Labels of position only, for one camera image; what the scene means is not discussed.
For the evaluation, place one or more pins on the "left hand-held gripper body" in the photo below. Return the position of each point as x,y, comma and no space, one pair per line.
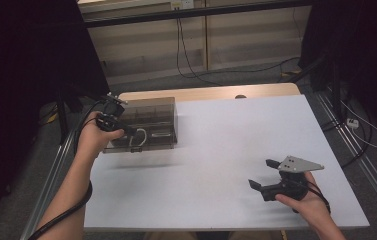
111,116

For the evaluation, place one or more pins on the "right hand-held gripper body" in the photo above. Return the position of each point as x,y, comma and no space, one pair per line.
297,164

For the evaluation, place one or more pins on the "smoky clear drawer box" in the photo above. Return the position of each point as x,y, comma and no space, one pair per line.
157,113

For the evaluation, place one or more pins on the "person's left hand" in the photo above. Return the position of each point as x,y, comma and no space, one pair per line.
91,140

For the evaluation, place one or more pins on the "person's right hand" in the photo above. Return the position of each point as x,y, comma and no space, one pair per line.
312,208

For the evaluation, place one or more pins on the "black metal stand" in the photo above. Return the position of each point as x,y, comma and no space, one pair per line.
335,90
63,120

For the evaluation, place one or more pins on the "white table sheet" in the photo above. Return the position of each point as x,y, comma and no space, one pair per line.
226,133

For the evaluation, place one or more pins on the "white power strip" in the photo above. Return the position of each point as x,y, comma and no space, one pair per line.
352,123

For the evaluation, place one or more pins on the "wooden table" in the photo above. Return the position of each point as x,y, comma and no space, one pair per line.
209,91

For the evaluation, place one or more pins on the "wide black curtain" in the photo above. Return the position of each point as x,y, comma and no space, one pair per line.
26,66

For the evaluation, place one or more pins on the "black horizontal bar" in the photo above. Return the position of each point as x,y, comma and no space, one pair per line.
192,13

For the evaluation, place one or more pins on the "narrow black curtain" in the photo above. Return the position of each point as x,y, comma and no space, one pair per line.
369,50

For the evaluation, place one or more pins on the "aluminium floor rail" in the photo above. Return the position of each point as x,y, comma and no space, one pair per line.
47,186
359,160

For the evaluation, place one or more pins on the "white wall socket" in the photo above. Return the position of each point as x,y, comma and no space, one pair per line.
182,4

